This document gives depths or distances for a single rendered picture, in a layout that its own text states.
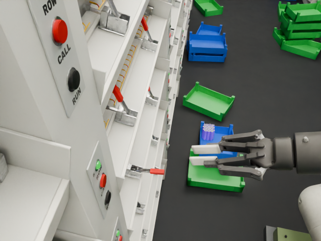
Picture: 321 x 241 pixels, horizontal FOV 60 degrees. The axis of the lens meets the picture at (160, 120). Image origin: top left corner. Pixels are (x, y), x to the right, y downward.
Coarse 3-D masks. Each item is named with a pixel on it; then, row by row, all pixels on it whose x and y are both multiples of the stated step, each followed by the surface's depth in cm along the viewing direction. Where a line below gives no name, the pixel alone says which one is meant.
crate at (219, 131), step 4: (232, 124) 175; (200, 128) 174; (216, 128) 178; (220, 128) 177; (224, 128) 177; (228, 128) 177; (232, 128) 174; (200, 132) 169; (216, 132) 179; (220, 132) 179; (224, 132) 178; (228, 132) 176; (232, 132) 171; (200, 136) 165; (216, 136) 176; (220, 136) 176; (200, 140) 162; (204, 140) 171; (208, 140) 172; (212, 140) 172; (216, 140) 172; (220, 140) 172; (200, 144) 158; (204, 144) 167; (224, 152) 161; (228, 152) 161; (232, 152) 161; (236, 152) 149; (220, 156) 152; (224, 156) 152; (228, 156) 151; (232, 156) 151
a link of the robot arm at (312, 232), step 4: (316, 228) 83; (320, 228) 82; (312, 232) 85; (316, 232) 83; (320, 232) 82; (312, 236) 85; (316, 236) 83; (320, 236) 82; (312, 240) 86; (316, 240) 83; (320, 240) 82
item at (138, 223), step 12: (156, 120) 111; (156, 132) 107; (156, 144) 103; (156, 156) 100; (144, 180) 93; (144, 192) 90; (144, 204) 85; (144, 216) 85; (132, 228) 82; (132, 240) 79
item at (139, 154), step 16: (160, 64) 99; (160, 80) 97; (160, 96) 92; (144, 112) 86; (144, 128) 82; (144, 144) 78; (128, 160) 73; (144, 160) 75; (128, 192) 68; (128, 208) 65; (128, 224) 63
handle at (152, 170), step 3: (138, 168) 70; (141, 168) 70; (150, 168) 69; (153, 168) 69; (138, 171) 69; (141, 171) 69; (144, 171) 69; (147, 171) 69; (150, 171) 69; (153, 171) 69; (156, 171) 69; (159, 171) 69; (162, 171) 68; (156, 174) 69; (159, 174) 69; (162, 174) 68
